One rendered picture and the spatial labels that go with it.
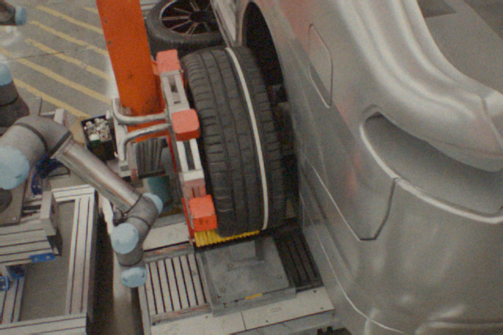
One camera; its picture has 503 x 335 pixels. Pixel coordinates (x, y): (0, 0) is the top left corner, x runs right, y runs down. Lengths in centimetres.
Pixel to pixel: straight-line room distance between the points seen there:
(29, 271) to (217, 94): 132
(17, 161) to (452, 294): 110
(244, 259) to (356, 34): 153
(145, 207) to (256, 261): 89
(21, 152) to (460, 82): 109
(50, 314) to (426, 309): 164
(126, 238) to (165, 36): 200
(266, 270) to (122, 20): 116
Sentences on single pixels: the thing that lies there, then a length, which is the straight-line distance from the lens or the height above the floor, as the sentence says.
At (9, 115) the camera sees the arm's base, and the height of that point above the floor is 87.
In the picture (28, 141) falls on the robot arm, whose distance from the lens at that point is 169.
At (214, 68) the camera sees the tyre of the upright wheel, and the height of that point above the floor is 118.
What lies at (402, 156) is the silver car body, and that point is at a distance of 124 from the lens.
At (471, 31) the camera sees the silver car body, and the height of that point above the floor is 104.
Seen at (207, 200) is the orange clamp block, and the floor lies 89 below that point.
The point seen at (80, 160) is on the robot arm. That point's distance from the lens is 176.
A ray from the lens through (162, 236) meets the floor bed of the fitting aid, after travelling 294.
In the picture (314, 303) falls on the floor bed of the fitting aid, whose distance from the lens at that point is 265.
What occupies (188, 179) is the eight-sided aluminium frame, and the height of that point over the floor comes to 96.
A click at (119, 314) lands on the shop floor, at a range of 281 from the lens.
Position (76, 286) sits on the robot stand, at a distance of 266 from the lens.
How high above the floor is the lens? 226
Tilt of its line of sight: 44 degrees down
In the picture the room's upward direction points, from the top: 5 degrees counter-clockwise
